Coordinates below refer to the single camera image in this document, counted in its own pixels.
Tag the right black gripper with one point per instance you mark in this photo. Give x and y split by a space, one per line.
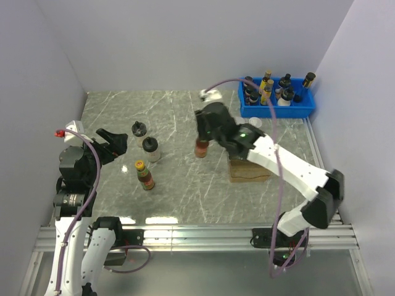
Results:
201 122

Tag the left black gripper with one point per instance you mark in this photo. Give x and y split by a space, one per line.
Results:
116 145

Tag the red sauce bottle yellow cap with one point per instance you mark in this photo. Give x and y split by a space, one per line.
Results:
201 148

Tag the black cap shaker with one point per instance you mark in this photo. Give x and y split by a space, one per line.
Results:
151 148
140 132

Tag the black cap shaker front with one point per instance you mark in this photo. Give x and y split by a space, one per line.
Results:
151 148

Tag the red sauce bottle front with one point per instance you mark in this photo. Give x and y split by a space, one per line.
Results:
144 175

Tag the silver lid jar blue label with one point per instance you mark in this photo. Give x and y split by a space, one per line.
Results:
239 120

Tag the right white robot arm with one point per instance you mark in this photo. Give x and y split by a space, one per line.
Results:
323 190

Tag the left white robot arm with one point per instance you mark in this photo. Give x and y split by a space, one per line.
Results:
81 246

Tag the wooden tiered rack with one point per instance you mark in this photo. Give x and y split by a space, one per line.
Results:
241 171

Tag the dark bottle front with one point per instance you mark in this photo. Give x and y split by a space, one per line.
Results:
254 98

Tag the dark bottle middle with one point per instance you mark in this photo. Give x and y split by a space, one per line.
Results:
248 90

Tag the blue plastic bin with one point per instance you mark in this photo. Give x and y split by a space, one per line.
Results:
296 110

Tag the yellow label bottle front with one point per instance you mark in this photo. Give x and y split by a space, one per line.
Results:
265 97

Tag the yellow label bottle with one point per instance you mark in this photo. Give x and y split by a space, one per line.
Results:
265 97
264 80

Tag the yellow label bottle rear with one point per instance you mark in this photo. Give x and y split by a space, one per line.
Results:
264 80

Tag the black cap white bottle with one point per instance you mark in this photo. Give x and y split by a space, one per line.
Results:
286 97

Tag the black cap bottle rear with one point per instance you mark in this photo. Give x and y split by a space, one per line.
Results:
285 81

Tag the leaning black yellow bottle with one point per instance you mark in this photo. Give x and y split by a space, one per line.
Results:
303 89

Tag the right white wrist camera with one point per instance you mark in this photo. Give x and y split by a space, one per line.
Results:
210 96

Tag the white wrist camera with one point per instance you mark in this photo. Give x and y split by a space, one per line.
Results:
69 138
210 96

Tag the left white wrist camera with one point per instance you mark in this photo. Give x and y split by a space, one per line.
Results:
69 138

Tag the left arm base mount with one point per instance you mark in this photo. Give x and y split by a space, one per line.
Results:
117 256

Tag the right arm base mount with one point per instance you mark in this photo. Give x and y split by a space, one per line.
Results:
262 237

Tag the aluminium frame rail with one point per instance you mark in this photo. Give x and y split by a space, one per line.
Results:
219 259

